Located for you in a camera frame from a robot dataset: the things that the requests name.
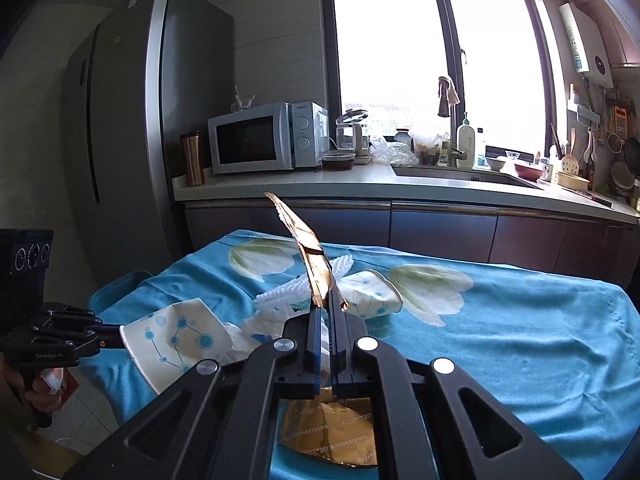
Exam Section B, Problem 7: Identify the blue floral tablecloth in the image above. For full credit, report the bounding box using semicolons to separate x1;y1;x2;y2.
87;230;640;480

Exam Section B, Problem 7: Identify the clear food container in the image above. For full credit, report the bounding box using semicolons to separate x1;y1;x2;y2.
414;135;448;166

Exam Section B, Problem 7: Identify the kitchen window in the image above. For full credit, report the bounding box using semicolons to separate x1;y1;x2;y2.
320;0;571;161

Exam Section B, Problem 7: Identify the white soap bottle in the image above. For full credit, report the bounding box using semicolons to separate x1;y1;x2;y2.
456;111;476;168

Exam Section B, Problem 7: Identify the white foam fruit net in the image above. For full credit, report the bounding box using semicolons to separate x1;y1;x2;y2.
252;255;356;311

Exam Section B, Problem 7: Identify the crumpled white tissue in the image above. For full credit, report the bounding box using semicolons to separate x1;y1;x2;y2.
222;307;331;366

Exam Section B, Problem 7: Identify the dark lidded bowl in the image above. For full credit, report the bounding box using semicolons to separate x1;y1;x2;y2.
321;150;357;171

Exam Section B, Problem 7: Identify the yellow bowl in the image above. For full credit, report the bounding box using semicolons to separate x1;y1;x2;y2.
556;171;591;192

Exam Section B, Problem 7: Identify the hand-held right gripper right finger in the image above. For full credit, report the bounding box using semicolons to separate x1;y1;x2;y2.
327;302;586;480

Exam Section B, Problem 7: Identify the grey refrigerator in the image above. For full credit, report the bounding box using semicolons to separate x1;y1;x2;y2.
60;0;236;291

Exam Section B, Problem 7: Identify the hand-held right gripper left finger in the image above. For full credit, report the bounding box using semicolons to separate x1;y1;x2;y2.
65;305;325;480

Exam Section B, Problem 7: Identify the white water heater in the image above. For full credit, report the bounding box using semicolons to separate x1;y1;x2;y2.
558;2;614;90

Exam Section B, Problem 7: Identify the glass electric kettle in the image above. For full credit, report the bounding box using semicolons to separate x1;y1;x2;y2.
335;108;371;158

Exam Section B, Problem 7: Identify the clear plastic bag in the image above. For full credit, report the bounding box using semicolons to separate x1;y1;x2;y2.
370;135;418;166

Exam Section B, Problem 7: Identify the kitchen sink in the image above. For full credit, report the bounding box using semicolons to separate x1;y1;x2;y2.
392;162;543;188

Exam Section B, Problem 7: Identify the crushed blue dotted paper cup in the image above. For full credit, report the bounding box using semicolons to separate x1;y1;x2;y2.
340;270;403;318

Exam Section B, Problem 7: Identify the brown kitchen cabinet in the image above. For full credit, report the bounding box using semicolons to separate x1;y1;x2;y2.
182;197;640;291

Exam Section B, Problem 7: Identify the copper travel tumbler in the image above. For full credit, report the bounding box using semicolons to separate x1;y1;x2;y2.
181;131;206;187

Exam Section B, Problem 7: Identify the metal kitchen faucet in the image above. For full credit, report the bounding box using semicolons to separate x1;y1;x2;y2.
437;76;468;167

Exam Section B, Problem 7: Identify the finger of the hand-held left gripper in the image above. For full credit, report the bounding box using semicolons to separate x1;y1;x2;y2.
90;322;126;351

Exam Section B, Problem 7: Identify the red bowl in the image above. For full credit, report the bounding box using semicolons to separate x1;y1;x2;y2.
515;160;548;181

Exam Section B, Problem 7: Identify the blue plastic bin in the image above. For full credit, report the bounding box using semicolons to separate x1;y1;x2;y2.
90;270;153;311

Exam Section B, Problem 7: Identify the gold foil wrapper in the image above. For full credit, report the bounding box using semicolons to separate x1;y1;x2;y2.
263;192;379;468

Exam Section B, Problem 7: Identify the white microwave oven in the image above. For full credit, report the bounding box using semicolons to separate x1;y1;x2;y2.
207;101;329;175

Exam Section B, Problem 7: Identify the person's left hand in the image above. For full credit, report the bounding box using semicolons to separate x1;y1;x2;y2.
22;367;68;418

